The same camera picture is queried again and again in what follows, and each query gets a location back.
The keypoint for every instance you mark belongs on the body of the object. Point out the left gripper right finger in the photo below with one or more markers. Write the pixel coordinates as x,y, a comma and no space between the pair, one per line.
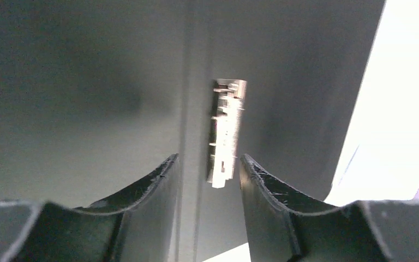
284,224

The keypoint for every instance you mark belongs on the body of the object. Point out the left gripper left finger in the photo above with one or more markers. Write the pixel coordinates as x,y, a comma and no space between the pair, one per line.
133,224

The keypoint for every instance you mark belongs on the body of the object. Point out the red and black folder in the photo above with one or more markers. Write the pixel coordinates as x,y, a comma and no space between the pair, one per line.
95,94

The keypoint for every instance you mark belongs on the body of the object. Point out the silver folder clip mechanism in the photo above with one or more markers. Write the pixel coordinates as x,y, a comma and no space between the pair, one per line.
226,114

